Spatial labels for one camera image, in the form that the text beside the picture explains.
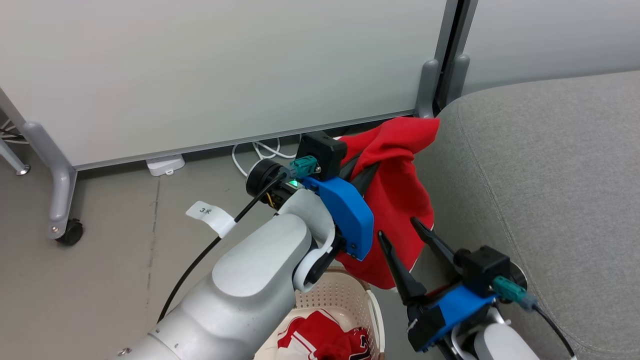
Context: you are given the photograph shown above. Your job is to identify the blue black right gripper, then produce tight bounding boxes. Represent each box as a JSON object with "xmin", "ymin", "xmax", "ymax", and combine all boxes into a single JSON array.
[{"xmin": 377, "ymin": 217, "xmax": 498, "ymax": 353}]

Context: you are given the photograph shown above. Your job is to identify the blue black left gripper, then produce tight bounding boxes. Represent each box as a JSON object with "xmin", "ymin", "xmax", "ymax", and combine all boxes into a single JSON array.
[{"xmin": 246, "ymin": 152, "xmax": 381, "ymax": 262}]

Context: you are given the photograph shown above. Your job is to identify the plain red garment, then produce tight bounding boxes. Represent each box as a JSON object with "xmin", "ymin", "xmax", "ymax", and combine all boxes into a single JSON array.
[{"xmin": 334, "ymin": 116, "xmax": 442, "ymax": 291}]

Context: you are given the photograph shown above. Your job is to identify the red white sports jersey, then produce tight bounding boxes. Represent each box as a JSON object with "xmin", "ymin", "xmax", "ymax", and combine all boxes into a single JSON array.
[{"xmin": 276, "ymin": 309, "xmax": 373, "ymax": 360}]

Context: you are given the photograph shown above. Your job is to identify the cream perforated laundry basket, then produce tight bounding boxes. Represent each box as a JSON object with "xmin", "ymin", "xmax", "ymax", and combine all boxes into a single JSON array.
[{"xmin": 252, "ymin": 266, "xmax": 386, "ymax": 360}]

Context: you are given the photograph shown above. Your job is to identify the short grey partition foot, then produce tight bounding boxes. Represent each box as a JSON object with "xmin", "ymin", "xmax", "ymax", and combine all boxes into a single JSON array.
[
  {"xmin": 445, "ymin": 54, "xmax": 471, "ymax": 106},
  {"xmin": 415, "ymin": 59, "xmax": 441, "ymax": 119}
]

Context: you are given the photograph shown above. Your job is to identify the grey fabric sofa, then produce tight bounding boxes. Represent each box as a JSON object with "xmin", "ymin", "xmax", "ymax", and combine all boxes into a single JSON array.
[{"xmin": 415, "ymin": 70, "xmax": 640, "ymax": 360}]

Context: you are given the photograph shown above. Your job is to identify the wide white partition panel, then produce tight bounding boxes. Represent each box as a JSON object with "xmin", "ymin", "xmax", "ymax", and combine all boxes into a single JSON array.
[{"xmin": 0, "ymin": 0, "xmax": 461, "ymax": 172}]

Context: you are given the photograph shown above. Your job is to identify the white power adapter box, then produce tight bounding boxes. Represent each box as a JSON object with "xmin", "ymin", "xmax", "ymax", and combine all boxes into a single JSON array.
[{"xmin": 146, "ymin": 154, "xmax": 186, "ymax": 177}]

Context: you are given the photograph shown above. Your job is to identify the narrow white partition panel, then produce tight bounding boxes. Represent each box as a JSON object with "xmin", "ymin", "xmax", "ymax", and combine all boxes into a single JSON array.
[{"xmin": 447, "ymin": 0, "xmax": 640, "ymax": 96}]

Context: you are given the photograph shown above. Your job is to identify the black caster wheel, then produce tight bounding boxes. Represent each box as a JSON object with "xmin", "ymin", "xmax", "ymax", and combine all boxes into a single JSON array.
[{"xmin": 56, "ymin": 218, "xmax": 84, "ymax": 246}]

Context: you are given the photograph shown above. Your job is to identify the long grey partition leg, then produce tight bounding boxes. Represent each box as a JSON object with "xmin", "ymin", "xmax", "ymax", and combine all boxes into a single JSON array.
[{"xmin": 21, "ymin": 121, "xmax": 78, "ymax": 240}]

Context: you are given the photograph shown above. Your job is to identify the thin grey metal leg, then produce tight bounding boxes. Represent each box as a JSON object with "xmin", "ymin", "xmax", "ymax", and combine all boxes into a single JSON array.
[{"xmin": 0, "ymin": 137, "xmax": 31, "ymax": 177}]

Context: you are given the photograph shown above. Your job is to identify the teal left camera plug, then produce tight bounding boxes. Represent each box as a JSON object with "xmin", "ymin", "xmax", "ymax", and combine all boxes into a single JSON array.
[{"xmin": 280, "ymin": 155, "xmax": 321, "ymax": 181}]

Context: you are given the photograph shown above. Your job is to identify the teal camera plug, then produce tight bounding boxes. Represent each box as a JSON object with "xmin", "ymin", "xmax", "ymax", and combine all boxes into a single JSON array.
[
  {"xmin": 492, "ymin": 276, "xmax": 540, "ymax": 312},
  {"xmin": 280, "ymin": 155, "xmax": 321, "ymax": 181}
]

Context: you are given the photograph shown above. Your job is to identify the teal right camera plug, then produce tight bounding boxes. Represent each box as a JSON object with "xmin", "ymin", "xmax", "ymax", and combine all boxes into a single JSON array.
[{"xmin": 492, "ymin": 276, "xmax": 540, "ymax": 312}]

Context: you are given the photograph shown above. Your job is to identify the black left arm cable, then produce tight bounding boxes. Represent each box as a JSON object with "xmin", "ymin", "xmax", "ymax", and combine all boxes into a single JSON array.
[{"xmin": 157, "ymin": 170, "xmax": 291, "ymax": 323}]

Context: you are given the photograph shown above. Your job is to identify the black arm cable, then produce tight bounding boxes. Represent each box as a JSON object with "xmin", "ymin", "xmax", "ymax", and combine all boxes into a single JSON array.
[
  {"xmin": 532, "ymin": 302, "xmax": 577, "ymax": 360},
  {"xmin": 157, "ymin": 170, "xmax": 291, "ymax": 323}
]

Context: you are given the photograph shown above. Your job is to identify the white floor cable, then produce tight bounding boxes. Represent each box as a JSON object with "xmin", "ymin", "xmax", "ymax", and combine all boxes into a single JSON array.
[{"xmin": 231, "ymin": 136, "xmax": 301, "ymax": 178}]

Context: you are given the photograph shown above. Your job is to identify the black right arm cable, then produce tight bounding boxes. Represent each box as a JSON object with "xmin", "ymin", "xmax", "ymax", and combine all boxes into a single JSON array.
[{"xmin": 532, "ymin": 302, "xmax": 577, "ymax": 360}]

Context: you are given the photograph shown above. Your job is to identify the white paper cable label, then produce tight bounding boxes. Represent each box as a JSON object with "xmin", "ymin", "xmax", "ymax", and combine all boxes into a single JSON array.
[{"xmin": 185, "ymin": 200, "xmax": 236, "ymax": 239}]

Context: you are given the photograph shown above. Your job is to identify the thin black white wires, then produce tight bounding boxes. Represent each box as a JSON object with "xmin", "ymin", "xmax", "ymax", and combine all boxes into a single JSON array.
[{"xmin": 0, "ymin": 119, "xmax": 23, "ymax": 146}]

